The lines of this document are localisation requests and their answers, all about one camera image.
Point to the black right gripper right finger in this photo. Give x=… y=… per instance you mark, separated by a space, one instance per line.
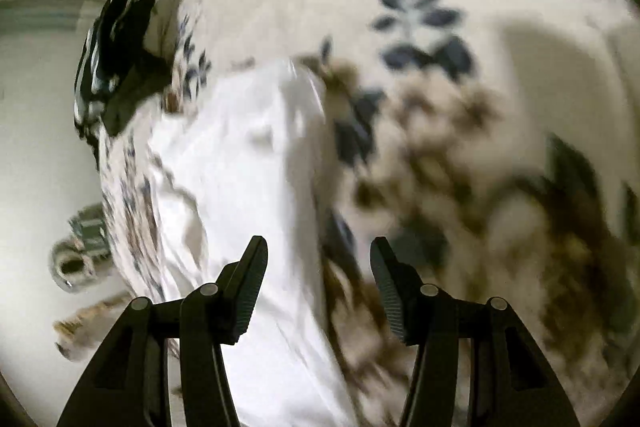
x=512 y=383

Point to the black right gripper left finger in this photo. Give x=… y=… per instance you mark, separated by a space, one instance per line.
x=126 y=381

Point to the white t-shirt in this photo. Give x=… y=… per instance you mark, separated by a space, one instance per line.
x=242 y=163

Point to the white slipper on floor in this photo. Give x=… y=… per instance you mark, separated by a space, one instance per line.
x=83 y=258

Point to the floral bed blanket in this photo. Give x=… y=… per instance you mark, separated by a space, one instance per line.
x=494 y=143

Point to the black grey striped folded garment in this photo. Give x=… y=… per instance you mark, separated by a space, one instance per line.
x=115 y=72

